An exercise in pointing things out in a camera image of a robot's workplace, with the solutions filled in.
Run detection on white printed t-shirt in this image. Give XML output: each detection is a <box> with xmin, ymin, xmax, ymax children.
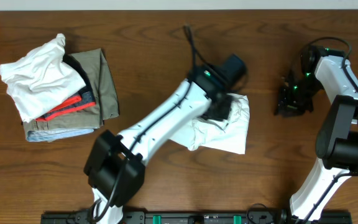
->
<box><xmin>170</xmin><ymin>93</ymin><xmax>250</xmax><ymax>154</ymax></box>

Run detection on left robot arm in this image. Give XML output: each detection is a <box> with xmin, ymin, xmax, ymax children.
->
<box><xmin>84</xmin><ymin>54</ymin><xmax>247</xmax><ymax>223</ymax></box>

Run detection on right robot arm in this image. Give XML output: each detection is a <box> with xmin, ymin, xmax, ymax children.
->
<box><xmin>274</xmin><ymin>44</ymin><xmax>358</xmax><ymax>223</ymax></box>

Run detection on dark red-trimmed folded garment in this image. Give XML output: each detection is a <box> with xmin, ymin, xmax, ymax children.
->
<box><xmin>36</xmin><ymin>54</ymin><xmax>96</xmax><ymax>121</ymax></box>

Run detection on olive folded trousers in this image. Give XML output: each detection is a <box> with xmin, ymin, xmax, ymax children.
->
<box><xmin>23</xmin><ymin>49</ymin><xmax>119</xmax><ymax>136</ymax></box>

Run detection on white folded shirt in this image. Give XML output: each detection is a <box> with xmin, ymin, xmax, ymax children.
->
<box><xmin>0</xmin><ymin>34</ymin><xmax>86</xmax><ymax>123</ymax></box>

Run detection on light blue folded garment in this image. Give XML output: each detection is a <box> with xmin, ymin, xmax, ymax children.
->
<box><xmin>25</xmin><ymin>128</ymin><xmax>94</xmax><ymax>142</ymax></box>

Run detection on left black cable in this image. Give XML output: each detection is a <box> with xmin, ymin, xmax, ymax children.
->
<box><xmin>87</xmin><ymin>24</ymin><xmax>229</xmax><ymax>224</ymax></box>

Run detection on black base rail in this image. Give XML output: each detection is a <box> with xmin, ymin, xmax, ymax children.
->
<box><xmin>40</xmin><ymin>210</ymin><xmax>353</xmax><ymax>224</ymax></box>

